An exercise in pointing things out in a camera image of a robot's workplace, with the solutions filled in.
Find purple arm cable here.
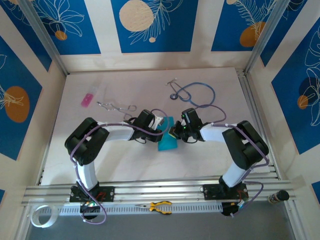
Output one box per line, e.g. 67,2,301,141
197,104,271,218
69,108,171,225

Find teal cloth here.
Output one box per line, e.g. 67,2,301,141
157,116,179,152

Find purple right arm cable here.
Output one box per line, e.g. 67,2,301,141
197,104,271,218

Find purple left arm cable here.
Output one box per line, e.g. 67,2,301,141
69,108,171,225

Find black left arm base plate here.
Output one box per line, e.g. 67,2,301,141
69,185,116,203

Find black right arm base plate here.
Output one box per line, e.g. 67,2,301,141
203,183,248,201

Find yellow black pliers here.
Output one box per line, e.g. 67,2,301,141
134,200,173,215

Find white slotted cable duct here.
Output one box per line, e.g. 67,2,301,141
58,202,223,215

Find aluminium side rail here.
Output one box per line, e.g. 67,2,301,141
236,69,281,180

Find blue stethoscope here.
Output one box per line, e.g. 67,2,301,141
166,77,216,109

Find small dark capped bottle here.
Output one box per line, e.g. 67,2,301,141
268,189,290,205

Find clear tape roll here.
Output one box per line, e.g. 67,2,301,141
30,204,58,229

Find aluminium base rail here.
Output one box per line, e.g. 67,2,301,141
21,173,297,208

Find aluminium frame post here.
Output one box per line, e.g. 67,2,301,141
244,0,295,73
18,0,69,76

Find pink spray bottle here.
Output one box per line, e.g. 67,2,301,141
81,84,100,108

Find metal forceps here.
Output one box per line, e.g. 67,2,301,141
96,100,138,120

